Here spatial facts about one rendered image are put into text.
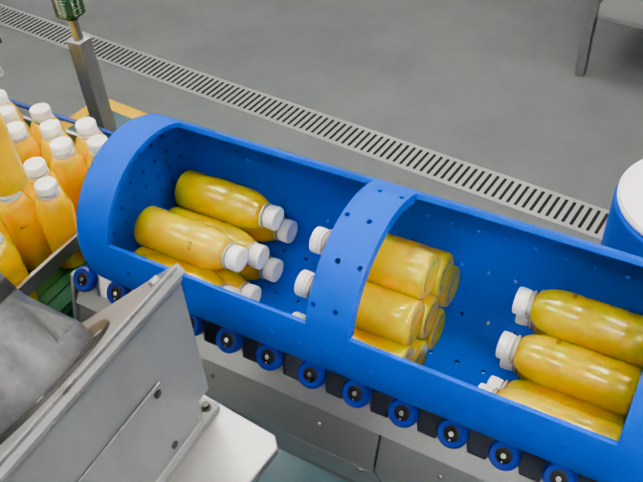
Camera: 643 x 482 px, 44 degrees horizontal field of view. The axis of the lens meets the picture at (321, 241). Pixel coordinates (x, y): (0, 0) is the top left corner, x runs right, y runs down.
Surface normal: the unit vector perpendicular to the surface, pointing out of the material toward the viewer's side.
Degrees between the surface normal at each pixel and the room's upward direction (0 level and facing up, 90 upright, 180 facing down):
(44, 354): 28
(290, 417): 70
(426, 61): 0
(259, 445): 0
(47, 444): 90
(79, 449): 90
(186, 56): 0
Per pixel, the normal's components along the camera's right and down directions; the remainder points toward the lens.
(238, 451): -0.06, -0.73
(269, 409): -0.47, 0.34
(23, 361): 0.31, -0.44
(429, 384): -0.49, 0.53
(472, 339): -0.25, -0.40
